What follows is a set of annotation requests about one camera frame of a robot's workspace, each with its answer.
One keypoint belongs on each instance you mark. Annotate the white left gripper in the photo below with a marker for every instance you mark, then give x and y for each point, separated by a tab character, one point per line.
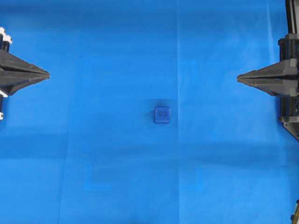
17	73

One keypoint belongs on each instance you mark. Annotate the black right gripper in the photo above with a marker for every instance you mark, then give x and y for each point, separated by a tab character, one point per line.
287	89

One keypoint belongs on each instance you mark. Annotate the blue cube block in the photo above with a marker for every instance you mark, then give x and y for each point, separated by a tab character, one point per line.
162	115

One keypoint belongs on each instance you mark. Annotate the black aluminium frame rail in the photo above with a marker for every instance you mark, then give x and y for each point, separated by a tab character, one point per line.
292	14

